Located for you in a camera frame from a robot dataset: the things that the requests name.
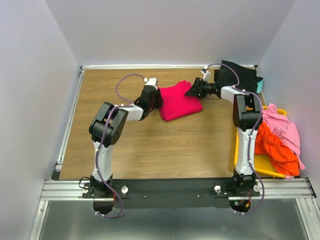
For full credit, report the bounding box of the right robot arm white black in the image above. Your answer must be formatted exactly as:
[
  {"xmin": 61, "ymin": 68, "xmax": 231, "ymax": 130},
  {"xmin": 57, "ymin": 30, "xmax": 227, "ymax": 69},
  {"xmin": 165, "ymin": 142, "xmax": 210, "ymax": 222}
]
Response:
[{"xmin": 185, "ymin": 77, "xmax": 262, "ymax": 196}]

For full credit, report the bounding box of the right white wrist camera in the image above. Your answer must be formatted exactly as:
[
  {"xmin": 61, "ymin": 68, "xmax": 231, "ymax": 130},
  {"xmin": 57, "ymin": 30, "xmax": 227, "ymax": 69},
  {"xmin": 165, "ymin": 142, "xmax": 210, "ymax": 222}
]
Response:
[{"xmin": 201, "ymin": 67, "xmax": 212, "ymax": 83}]

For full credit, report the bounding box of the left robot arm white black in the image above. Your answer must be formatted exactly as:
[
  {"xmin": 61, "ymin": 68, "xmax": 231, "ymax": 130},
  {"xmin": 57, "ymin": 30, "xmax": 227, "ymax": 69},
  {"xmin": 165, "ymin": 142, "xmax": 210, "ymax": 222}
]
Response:
[{"xmin": 88, "ymin": 84, "xmax": 163, "ymax": 198}]

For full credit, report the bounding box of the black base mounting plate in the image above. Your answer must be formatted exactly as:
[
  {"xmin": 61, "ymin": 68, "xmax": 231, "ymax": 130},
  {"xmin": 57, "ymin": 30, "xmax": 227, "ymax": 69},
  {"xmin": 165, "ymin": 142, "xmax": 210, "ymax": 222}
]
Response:
[{"xmin": 78, "ymin": 177, "xmax": 260, "ymax": 217}]

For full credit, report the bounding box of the folded teal t shirt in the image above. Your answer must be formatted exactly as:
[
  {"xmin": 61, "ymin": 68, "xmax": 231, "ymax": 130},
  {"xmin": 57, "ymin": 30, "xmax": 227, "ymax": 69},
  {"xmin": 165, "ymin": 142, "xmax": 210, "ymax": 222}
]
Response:
[{"xmin": 256, "ymin": 79, "xmax": 264, "ymax": 94}]

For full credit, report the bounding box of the light pink t shirt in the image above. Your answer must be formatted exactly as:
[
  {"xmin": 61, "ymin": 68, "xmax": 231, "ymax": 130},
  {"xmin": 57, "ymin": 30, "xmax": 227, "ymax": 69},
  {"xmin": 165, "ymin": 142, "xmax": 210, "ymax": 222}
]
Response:
[{"xmin": 262, "ymin": 103, "xmax": 305, "ymax": 178}]

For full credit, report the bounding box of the magenta t shirt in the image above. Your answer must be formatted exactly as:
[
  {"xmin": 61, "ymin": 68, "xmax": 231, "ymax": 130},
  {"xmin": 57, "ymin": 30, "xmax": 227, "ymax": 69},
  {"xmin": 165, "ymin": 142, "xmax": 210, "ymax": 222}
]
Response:
[{"xmin": 158, "ymin": 80, "xmax": 203, "ymax": 122}]

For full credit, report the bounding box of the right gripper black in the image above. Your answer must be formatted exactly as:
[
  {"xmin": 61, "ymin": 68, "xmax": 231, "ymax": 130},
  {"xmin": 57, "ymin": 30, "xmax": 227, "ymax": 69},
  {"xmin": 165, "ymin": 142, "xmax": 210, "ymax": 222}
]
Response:
[{"xmin": 183, "ymin": 78, "xmax": 216, "ymax": 99}]

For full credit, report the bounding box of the folded black t shirt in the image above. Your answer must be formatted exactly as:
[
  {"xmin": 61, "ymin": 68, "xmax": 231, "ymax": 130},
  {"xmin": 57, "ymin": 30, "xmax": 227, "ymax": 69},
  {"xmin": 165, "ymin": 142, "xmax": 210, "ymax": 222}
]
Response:
[{"xmin": 213, "ymin": 60, "xmax": 263, "ymax": 93}]

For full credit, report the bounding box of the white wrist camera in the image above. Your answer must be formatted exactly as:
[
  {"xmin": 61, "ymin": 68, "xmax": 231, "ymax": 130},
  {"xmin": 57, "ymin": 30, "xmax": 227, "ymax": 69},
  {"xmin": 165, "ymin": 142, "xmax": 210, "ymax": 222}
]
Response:
[
  {"xmin": 201, "ymin": 67, "xmax": 212, "ymax": 83},
  {"xmin": 145, "ymin": 77, "xmax": 158, "ymax": 89}
]

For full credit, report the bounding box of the aluminium frame rail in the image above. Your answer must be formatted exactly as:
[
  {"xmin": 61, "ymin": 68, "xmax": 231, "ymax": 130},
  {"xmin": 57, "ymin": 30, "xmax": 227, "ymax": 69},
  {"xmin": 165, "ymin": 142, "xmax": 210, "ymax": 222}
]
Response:
[{"xmin": 28, "ymin": 65, "xmax": 316, "ymax": 240}]

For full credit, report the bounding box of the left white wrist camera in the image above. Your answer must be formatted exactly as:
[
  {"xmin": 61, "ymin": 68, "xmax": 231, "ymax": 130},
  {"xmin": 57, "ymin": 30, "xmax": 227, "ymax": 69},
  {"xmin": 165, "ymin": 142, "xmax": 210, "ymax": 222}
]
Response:
[{"xmin": 145, "ymin": 77, "xmax": 158, "ymax": 89}]

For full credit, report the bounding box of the yellow plastic bin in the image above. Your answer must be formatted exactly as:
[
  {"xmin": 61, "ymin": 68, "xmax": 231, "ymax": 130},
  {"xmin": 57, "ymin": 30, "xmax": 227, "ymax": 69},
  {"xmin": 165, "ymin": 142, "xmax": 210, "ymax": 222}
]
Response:
[{"xmin": 233, "ymin": 104, "xmax": 288, "ymax": 179}]

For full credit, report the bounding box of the orange t shirt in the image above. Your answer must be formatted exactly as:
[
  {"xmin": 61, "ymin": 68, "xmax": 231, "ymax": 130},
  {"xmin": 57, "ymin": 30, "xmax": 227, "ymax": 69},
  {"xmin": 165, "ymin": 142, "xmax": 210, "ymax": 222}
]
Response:
[{"xmin": 254, "ymin": 122, "xmax": 300, "ymax": 177}]

